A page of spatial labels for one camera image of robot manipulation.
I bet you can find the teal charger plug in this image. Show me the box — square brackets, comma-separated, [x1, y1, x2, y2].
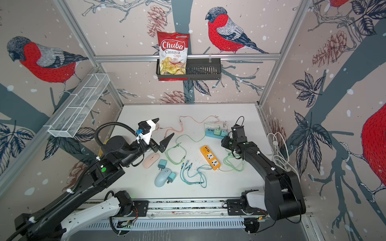
[158, 159, 167, 170]
[167, 172, 177, 183]

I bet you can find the orange power strip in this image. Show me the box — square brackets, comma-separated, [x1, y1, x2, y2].
[200, 146, 221, 171]

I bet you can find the light blue computer mouse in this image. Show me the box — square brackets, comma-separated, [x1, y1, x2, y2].
[154, 168, 172, 187]

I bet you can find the teal charging cable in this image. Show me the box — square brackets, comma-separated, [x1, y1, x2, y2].
[180, 160, 213, 189]

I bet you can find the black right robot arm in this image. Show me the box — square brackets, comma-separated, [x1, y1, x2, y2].
[221, 124, 306, 221]

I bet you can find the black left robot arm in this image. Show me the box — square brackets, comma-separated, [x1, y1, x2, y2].
[8, 118, 174, 241]

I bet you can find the flat pink computer mouse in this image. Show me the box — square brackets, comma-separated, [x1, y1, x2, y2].
[142, 153, 160, 169]

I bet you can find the teal power strip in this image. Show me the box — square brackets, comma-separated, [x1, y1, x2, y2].
[205, 128, 228, 140]

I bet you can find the red Chuba cassava chips bag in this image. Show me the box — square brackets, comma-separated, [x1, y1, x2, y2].
[157, 32, 190, 75]

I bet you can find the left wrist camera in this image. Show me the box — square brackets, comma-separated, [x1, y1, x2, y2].
[136, 120, 156, 145]

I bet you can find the pink charging cable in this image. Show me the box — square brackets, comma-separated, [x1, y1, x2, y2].
[156, 115, 227, 135]

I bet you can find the white coiled power cable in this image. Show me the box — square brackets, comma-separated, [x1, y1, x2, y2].
[266, 132, 301, 181]

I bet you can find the horizontal aluminium frame bar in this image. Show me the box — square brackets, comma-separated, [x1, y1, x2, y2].
[94, 53, 281, 63]

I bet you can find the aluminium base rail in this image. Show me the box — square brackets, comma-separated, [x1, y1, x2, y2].
[64, 197, 314, 233]

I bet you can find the black wire wall basket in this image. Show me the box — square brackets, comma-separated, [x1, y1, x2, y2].
[156, 58, 222, 81]

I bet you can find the white wire mesh shelf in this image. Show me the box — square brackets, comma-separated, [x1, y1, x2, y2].
[48, 73, 110, 138]

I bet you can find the aluminium frame corner post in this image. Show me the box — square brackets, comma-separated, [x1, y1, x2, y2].
[53, 0, 124, 108]

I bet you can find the right rear frame post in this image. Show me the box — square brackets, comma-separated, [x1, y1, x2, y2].
[259, 0, 311, 107]

